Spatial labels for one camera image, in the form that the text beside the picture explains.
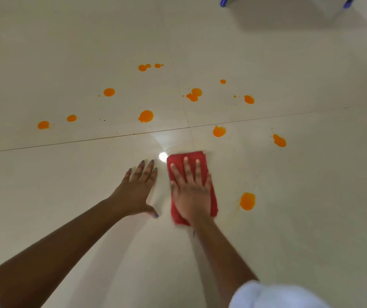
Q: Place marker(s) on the person's left hand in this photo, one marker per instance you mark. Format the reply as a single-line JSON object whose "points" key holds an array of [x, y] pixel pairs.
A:
{"points": [[132, 195]]}

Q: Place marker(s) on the person's right hand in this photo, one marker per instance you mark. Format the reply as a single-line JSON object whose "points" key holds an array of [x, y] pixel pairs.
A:
{"points": [[191, 202]]}

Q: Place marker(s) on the red cleaning cloth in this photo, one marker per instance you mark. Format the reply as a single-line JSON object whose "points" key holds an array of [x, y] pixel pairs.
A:
{"points": [[177, 158]]}

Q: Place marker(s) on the orange liquid spill drops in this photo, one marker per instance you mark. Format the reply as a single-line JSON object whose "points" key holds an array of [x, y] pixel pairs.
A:
{"points": [[146, 116]]}

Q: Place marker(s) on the person's left forearm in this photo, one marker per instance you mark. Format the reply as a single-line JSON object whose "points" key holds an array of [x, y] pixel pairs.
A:
{"points": [[52, 253]]}

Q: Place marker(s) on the person's right forearm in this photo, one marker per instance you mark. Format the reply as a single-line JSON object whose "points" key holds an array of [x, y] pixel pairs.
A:
{"points": [[222, 259]]}

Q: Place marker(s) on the cream tiled floor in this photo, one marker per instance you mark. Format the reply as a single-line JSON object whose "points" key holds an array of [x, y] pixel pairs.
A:
{"points": [[299, 157]]}

